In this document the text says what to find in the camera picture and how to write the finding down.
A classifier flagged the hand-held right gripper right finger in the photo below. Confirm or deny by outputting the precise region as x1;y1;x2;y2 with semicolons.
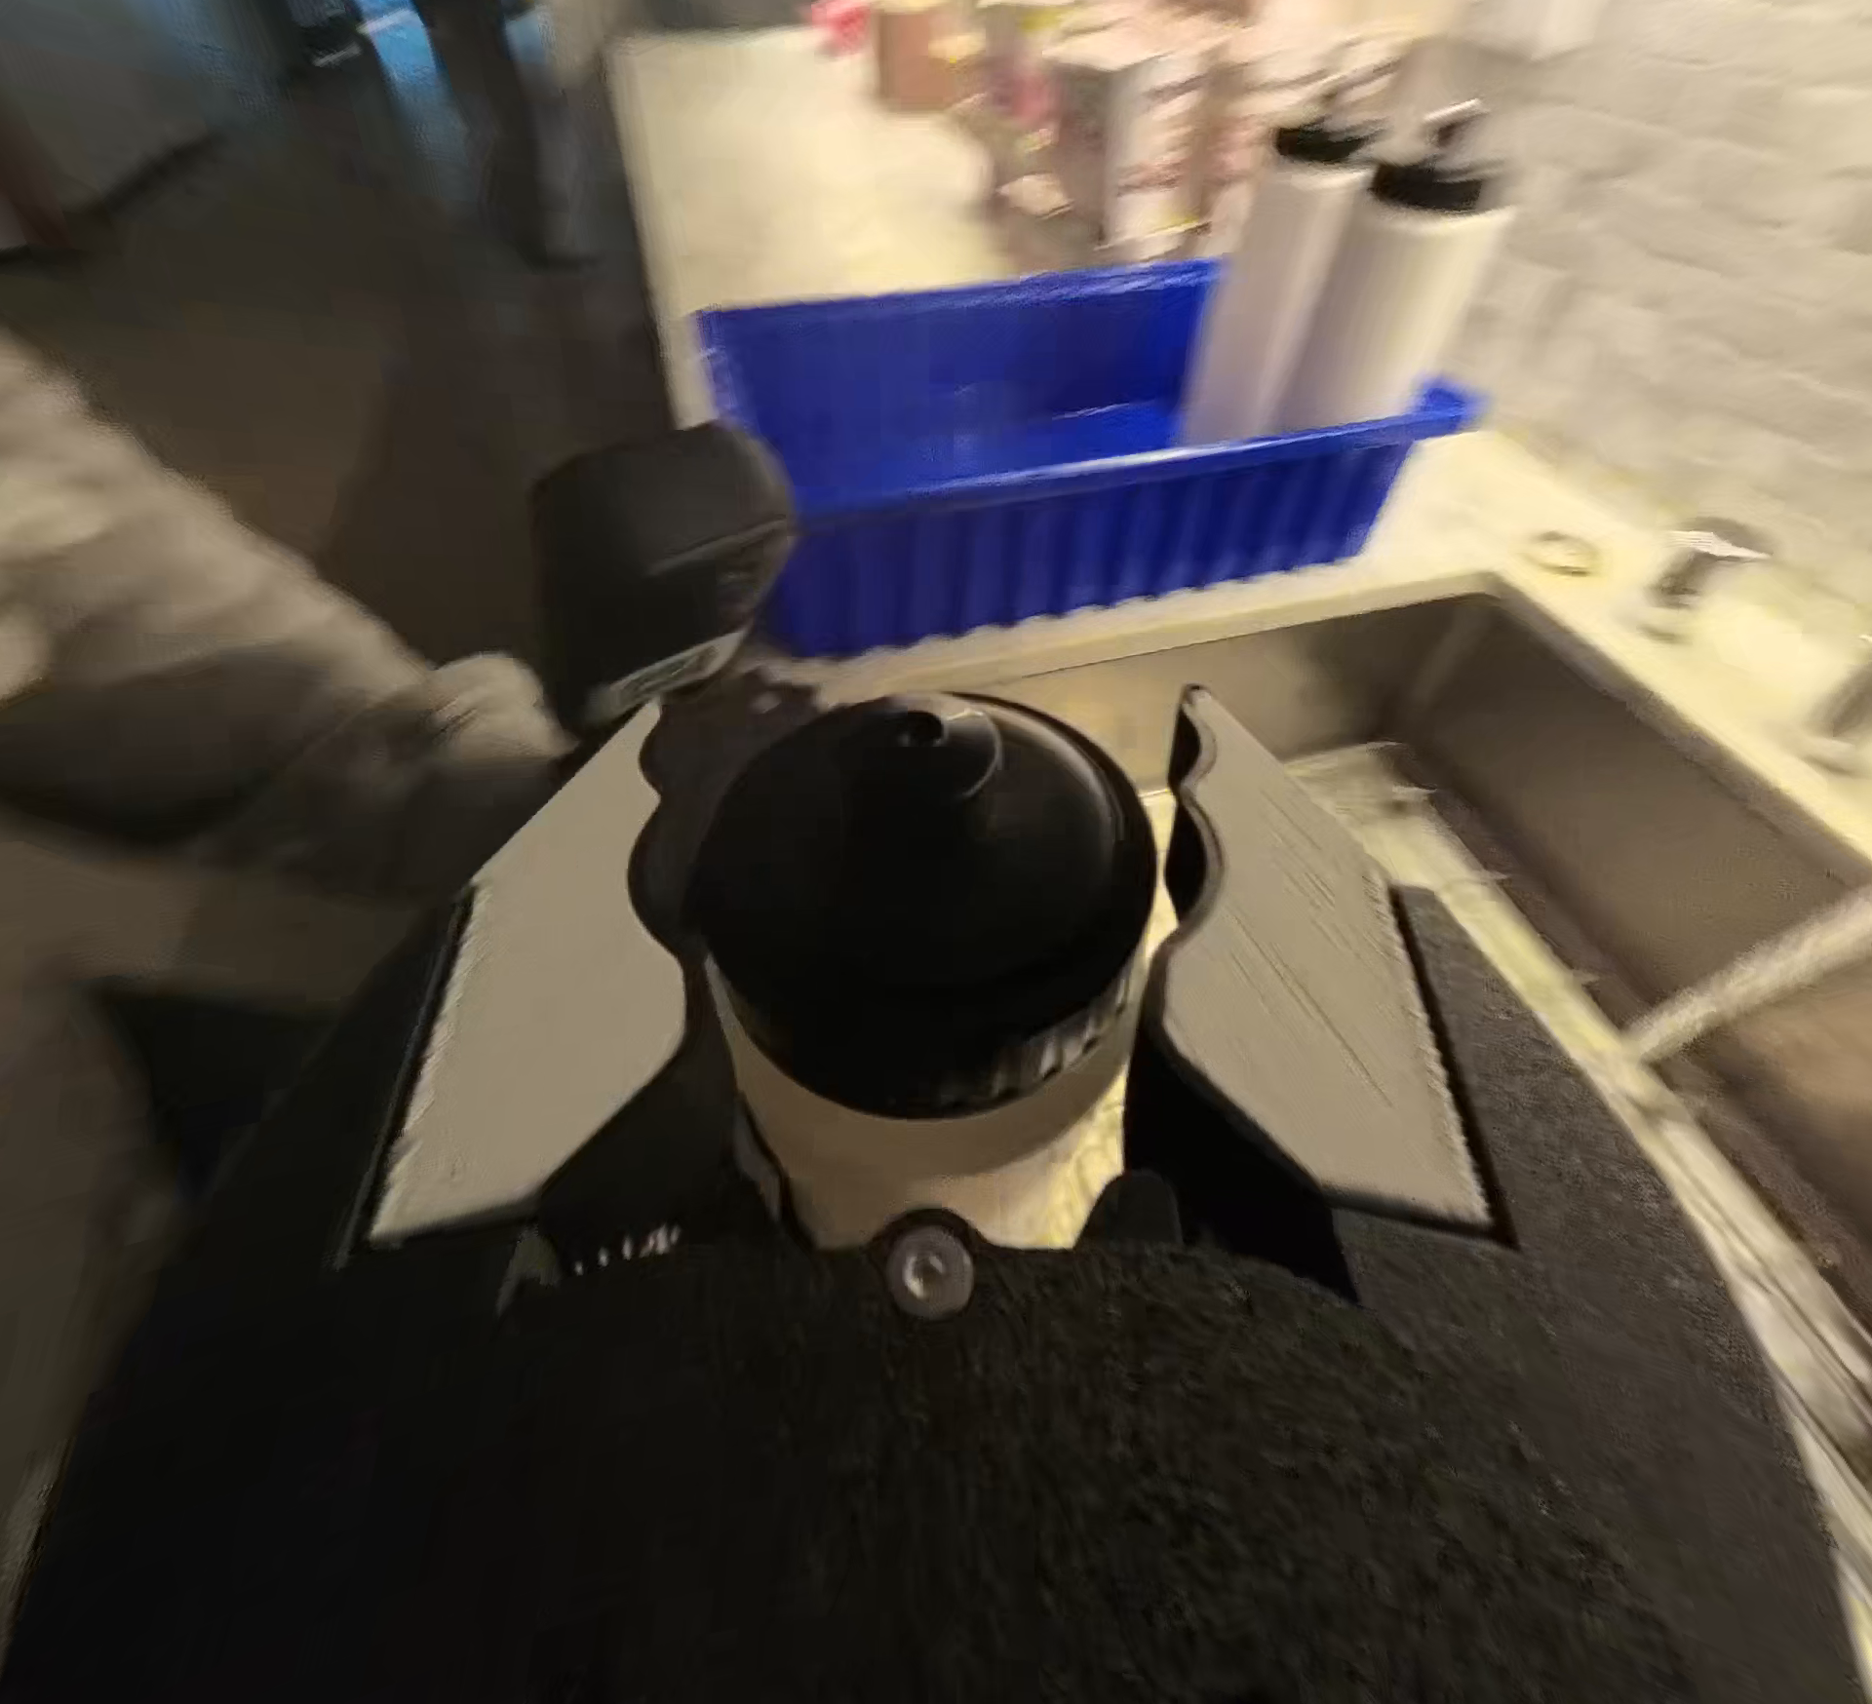
1122;689;1494;1285

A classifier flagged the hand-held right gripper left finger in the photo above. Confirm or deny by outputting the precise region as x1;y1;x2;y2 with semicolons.
363;709;765;1249

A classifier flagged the stainless steel sink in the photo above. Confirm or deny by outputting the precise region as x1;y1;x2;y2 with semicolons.
934;573;1872;1443

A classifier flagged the blue plastic bin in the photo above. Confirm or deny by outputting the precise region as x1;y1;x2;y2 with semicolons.
693;254;1483;661

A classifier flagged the white plastic sports bottle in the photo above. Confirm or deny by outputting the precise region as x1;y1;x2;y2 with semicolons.
685;693;1158;1249
1180;155;1368;449
1293;102;1524;425

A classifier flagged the person's left forearm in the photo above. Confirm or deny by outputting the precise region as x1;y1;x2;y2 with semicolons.
0;331;580;990

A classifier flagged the stack of pink-white cartons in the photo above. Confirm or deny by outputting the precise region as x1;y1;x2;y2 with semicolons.
811;0;1318;261

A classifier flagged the metal wire sink grid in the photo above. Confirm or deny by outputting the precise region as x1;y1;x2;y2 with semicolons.
1082;741;1481;1235

